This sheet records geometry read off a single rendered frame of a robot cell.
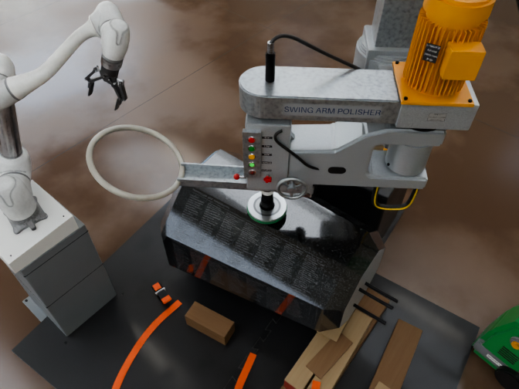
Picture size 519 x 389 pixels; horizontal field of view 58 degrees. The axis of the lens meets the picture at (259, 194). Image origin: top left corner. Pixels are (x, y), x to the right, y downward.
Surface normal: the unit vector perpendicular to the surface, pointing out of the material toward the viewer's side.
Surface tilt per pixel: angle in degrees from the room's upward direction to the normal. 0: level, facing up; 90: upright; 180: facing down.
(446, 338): 0
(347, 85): 0
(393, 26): 90
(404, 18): 90
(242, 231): 45
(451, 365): 0
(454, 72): 90
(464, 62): 90
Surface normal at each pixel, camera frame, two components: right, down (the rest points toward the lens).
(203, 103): 0.00, -0.66
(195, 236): -0.39, -0.03
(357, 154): -0.06, 0.75
